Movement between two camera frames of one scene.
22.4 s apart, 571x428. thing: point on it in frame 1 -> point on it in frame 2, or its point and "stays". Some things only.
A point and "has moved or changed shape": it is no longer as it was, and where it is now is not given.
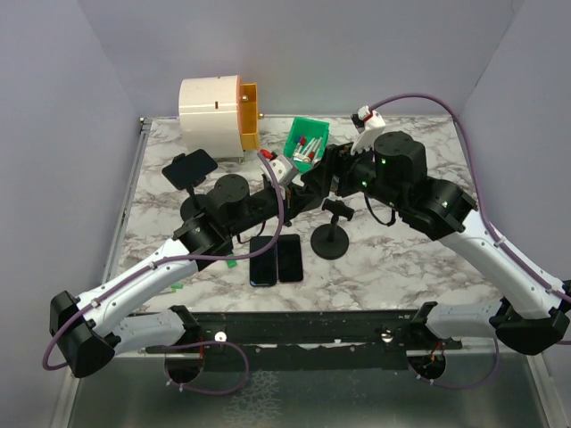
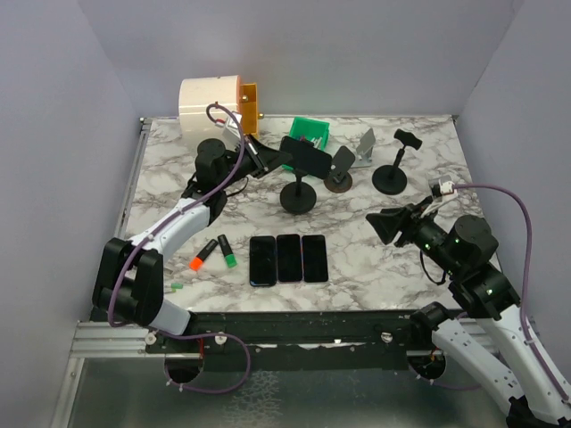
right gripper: (338, 165) -> (388, 221)
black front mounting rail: (311, 340) stays
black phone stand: (331, 241) has moved or changed shape
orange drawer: (248, 116) stays
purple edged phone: (289, 258) stays
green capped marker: (176, 286) stays
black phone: (263, 267) stays
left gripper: (294, 198) -> (263, 159)
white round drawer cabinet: (210, 115) stays
